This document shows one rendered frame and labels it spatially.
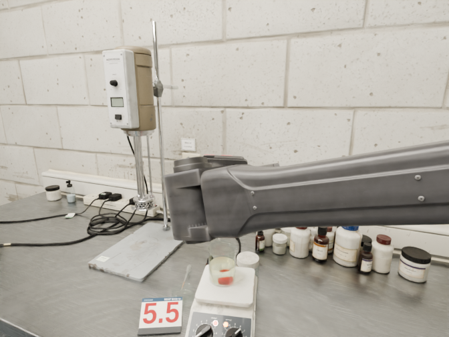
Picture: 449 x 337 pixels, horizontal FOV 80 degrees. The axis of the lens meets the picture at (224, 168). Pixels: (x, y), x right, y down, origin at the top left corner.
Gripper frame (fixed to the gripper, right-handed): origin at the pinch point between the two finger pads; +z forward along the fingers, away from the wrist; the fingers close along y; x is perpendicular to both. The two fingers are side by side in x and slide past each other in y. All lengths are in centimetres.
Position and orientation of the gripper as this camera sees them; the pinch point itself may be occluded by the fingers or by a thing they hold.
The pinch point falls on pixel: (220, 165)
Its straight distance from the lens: 52.3
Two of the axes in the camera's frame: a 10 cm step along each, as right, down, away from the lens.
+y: -10.0, -0.4, 0.8
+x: -0.2, 9.7, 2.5
